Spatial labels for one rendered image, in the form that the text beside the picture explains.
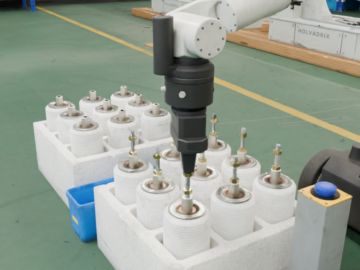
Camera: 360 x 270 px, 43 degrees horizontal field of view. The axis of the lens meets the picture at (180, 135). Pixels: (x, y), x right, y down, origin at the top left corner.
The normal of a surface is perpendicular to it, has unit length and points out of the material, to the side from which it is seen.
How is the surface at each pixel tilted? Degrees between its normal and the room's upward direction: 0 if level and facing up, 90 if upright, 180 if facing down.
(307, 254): 90
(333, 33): 90
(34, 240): 0
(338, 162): 46
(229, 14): 108
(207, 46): 90
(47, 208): 0
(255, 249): 90
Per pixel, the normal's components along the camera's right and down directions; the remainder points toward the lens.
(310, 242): -0.84, 0.19
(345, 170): -0.62, -0.52
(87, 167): 0.53, 0.32
